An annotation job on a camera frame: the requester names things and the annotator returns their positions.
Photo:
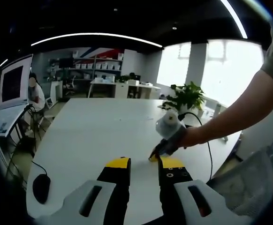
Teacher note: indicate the grey storage shelf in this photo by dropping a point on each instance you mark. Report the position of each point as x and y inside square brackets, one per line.
[99, 60]

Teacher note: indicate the black computer mouse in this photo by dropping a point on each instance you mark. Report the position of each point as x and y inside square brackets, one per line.
[42, 188]

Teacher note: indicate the white framed computer monitor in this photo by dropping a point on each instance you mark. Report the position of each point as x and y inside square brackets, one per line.
[13, 82]

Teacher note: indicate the white side desk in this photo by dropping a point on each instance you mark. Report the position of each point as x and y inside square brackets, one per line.
[7, 119]

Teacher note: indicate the white desk with slanted legs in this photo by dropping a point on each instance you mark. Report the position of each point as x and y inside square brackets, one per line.
[102, 81]

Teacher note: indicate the small potted plant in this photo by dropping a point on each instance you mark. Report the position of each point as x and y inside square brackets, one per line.
[127, 78]

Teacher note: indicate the large potted green plant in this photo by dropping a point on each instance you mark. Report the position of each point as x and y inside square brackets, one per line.
[190, 93]

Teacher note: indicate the person's right hand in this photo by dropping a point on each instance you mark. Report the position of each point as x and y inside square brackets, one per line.
[195, 138]

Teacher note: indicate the black screen on stand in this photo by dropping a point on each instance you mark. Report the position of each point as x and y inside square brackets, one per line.
[66, 62]

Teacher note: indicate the grey mesh office chair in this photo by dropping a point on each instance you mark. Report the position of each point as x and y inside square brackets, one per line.
[244, 178]

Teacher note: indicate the row of white storage boxes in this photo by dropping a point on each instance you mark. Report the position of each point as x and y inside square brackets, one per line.
[99, 66]

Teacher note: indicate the low white cabinet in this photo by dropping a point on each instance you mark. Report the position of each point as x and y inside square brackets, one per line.
[146, 90]

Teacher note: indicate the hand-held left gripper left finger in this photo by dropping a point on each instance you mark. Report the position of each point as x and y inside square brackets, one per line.
[116, 173]

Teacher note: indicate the curved ceiling light strip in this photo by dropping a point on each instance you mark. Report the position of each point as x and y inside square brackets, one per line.
[96, 34]
[237, 17]

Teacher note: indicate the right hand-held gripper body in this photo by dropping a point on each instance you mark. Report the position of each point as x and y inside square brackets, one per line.
[169, 125]

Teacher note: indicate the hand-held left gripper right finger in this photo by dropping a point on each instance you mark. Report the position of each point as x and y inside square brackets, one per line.
[174, 174]

